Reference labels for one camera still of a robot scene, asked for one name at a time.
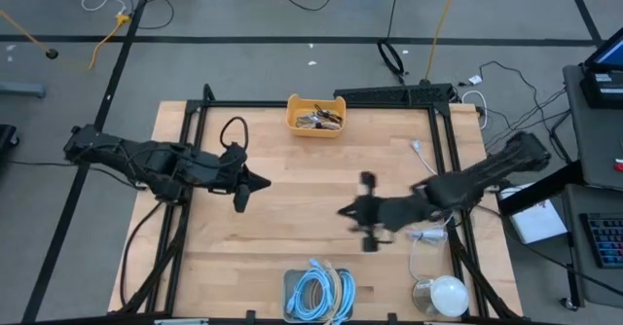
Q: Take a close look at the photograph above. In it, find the thin black floor cable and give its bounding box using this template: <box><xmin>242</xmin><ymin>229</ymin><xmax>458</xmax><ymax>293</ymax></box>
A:
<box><xmin>7</xmin><ymin>159</ymin><xmax>69</xmax><ymax>168</ymax></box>

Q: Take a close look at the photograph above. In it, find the pink braided cable black tie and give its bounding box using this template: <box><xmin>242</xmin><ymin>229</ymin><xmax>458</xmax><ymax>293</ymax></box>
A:
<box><xmin>297</xmin><ymin>115</ymin><xmax>343</xmax><ymax>131</ymax></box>

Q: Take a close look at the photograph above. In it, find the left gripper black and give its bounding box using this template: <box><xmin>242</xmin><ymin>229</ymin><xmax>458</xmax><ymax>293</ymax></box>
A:
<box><xmin>213</xmin><ymin>143</ymin><xmax>273</xmax><ymax>214</ymax></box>

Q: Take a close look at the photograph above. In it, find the black looped floor cable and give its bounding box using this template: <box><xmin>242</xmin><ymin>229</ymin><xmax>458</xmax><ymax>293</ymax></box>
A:
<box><xmin>127</xmin><ymin>0</ymin><xmax>175</xmax><ymax>30</ymax></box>

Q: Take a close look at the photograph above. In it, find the orange floor cable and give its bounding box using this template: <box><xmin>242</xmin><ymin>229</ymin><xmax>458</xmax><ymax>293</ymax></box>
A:
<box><xmin>423</xmin><ymin>0</ymin><xmax>463</xmax><ymax>84</ymax></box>

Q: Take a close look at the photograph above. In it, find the white box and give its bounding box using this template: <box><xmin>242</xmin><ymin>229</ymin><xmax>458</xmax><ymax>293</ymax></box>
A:
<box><xmin>496</xmin><ymin>182</ymin><xmax>569</xmax><ymax>246</ymax></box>

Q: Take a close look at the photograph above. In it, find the grey metal bar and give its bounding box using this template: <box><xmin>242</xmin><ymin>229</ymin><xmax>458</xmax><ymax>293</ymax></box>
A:
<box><xmin>0</xmin><ymin>81</ymin><xmax>48</xmax><ymax>100</ymax></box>

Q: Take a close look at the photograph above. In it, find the black aluminium table frame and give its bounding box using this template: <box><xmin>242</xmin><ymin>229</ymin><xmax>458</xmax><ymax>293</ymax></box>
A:
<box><xmin>116</xmin><ymin>84</ymin><xmax>527</xmax><ymax>325</ymax></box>

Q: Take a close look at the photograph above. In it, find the black cable bundle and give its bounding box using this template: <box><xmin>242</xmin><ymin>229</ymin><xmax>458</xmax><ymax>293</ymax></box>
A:
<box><xmin>457</xmin><ymin>60</ymin><xmax>570</xmax><ymax>163</ymax></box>

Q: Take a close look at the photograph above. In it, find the yellow plastic bin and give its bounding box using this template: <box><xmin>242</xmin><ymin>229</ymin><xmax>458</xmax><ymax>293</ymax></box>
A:
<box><xmin>285</xmin><ymin>93</ymin><xmax>348</xmax><ymax>138</ymax></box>

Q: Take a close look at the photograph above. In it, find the white looped cable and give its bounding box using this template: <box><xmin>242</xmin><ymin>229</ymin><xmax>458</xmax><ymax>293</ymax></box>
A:
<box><xmin>459</xmin><ymin>90</ymin><xmax>488</xmax><ymax>130</ymax></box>

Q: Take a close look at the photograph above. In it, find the backlit black keyboard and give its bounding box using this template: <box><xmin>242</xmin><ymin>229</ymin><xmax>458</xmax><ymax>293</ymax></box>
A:
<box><xmin>578</xmin><ymin>211</ymin><xmax>623</xmax><ymax>270</ymax></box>

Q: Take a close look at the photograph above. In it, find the laptop screen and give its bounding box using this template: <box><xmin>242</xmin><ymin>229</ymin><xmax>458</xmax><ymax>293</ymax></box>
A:
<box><xmin>582</xmin><ymin>25</ymin><xmax>623</xmax><ymax>73</ymax></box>

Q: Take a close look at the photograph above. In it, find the white lamp cable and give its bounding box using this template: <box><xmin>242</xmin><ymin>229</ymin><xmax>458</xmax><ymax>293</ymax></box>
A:
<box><xmin>406</xmin><ymin>139</ymin><xmax>452</xmax><ymax>281</ymax></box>

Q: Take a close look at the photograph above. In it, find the black coiled floor cable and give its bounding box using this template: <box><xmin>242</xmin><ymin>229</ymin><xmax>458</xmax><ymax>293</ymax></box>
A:
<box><xmin>377</xmin><ymin>0</ymin><xmax>408</xmax><ymax>84</ymax></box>

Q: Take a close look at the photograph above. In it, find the grey plastic bin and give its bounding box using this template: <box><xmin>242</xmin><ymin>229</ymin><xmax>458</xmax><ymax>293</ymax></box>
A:
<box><xmin>281</xmin><ymin>266</ymin><xmax>355</xmax><ymax>324</ymax></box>

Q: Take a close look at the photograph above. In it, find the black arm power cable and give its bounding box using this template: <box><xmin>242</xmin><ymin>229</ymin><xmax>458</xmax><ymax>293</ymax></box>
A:
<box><xmin>119</xmin><ymin>199</ymin><xmax>166</xmax><ymax>311</ymax></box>

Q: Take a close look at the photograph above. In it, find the black metal bar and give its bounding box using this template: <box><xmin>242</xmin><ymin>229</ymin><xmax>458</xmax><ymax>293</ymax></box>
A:
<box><xmin>495</xmin><ymin>162</ymin><xmax>585</xmax><ymax>218</ymax></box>

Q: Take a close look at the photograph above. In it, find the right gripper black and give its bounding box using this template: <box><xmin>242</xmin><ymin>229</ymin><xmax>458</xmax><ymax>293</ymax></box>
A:
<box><xmin>338</xmin><ymin>171</ymin><xmax>424</xmax><ymax>253</ymax></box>

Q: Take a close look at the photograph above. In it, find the white dome lamp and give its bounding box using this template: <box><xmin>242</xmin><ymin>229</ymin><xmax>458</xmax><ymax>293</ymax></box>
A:
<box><xmin>412</xmin><ymin>274</ymin><xmax>471</xmax><ymax>318</ymax></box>

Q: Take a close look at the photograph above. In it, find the grey desk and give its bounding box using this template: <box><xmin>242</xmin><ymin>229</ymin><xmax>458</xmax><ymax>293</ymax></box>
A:
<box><xmin>562</xmin><ymin>64</ymin><xmax>623</xmax><ymax>311</ymax></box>

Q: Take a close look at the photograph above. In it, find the yellow cord black plug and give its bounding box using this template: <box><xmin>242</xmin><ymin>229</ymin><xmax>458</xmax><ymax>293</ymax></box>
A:
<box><xmin>0</xmin><ymin>8</ymin><xmax>59</xmax><ymax>61</ymax></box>

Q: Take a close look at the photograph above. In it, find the black device with label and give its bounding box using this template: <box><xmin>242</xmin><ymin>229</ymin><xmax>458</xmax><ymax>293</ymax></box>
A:
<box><xmin>578</xmin><ymin>69</ymin><xmax>623</xmax><ymax>110</ymax></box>

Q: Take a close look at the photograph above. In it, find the black equipment base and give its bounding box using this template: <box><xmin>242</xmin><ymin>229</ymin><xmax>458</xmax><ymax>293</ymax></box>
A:
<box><xmin>0</xmin><ymin>124</ymin><xmax>20</xmax><ymax>161</ymax></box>

